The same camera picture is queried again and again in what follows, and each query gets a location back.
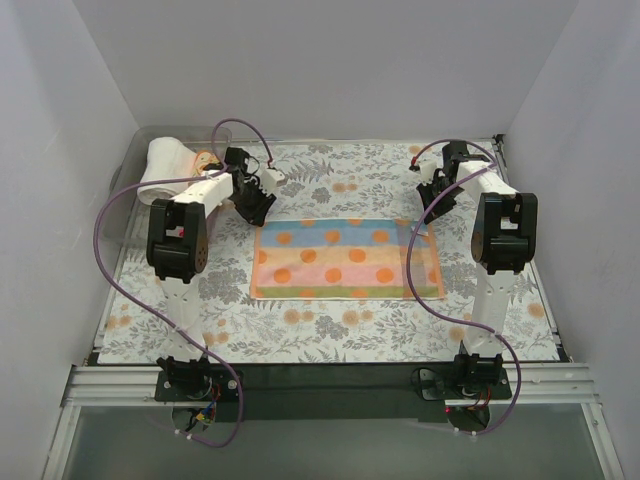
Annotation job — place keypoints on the orange blue patterned towel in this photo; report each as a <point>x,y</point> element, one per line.
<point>345,259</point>

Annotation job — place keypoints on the aluminium frame rail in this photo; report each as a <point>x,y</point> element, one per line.
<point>542,383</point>

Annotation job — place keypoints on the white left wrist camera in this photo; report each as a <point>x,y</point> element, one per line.
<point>270,180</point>

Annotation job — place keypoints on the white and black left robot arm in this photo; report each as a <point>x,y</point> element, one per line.
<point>178,248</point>

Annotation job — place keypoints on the orange patterned rolled towel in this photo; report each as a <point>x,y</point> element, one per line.
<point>204,161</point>

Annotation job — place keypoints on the clear grey plastic tray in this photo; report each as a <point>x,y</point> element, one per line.
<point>125,222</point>

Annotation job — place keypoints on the white rolled towel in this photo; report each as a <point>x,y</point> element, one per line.
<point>167,159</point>

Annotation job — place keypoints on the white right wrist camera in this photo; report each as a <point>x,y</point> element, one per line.
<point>426,168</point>

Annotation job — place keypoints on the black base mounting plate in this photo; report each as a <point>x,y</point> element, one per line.
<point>327,391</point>

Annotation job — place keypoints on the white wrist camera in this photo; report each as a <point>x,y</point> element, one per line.
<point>270,180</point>
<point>426,168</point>

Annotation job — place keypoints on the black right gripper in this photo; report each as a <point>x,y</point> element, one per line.
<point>435,195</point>

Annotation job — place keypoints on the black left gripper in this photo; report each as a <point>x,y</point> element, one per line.
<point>254,201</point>

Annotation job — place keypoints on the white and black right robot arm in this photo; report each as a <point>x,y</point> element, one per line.
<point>503,242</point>

